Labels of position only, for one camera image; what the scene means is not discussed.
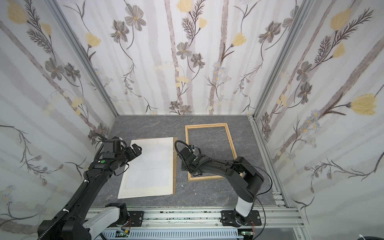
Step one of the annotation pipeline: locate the corner aluminium post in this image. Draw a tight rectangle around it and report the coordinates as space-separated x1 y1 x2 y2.
252 0 314 118
45 0 119 118

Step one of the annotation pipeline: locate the right corner aluminium post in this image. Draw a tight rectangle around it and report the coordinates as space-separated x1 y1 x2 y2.
252 0 314 118

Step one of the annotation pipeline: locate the white mat photo sheet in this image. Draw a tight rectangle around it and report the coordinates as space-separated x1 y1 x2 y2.
118 137 173 199

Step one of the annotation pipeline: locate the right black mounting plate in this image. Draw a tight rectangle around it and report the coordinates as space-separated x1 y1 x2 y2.
220 210 262 228

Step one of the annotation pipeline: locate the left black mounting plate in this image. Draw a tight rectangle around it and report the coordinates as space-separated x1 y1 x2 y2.
126 211 144 227

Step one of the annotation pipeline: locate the small green circuit board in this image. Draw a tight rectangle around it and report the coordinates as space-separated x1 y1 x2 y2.
115 230 130 238

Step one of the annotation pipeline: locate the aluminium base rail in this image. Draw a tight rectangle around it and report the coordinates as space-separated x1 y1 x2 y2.
127 206 305 230

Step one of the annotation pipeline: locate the left black corrugated cable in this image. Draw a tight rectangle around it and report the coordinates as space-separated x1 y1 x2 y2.
37 176 91 240

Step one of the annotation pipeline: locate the white slotted cable duct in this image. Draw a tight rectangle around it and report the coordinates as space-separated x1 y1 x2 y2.
102 229 244 240

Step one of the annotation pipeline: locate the black mounting plate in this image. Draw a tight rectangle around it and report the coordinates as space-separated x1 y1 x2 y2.
126 211 144 227
220 210 262 228

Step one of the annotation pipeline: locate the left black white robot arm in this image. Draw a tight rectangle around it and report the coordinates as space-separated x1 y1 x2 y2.
38 137 142 240

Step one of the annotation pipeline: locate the wooden picture frame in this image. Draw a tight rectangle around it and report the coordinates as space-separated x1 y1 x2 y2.
184 122 244 182

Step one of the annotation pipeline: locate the right black cable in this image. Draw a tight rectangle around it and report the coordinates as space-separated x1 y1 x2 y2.
239 163 274 240

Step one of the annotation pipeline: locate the left corner aluminium post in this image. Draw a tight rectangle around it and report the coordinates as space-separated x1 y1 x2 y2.
45 0 119 118

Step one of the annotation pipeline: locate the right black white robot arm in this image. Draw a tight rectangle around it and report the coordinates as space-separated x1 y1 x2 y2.
177 147 264 228

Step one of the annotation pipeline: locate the brown frame backing board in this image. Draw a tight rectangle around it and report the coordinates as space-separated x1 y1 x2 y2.
172 137 178 195

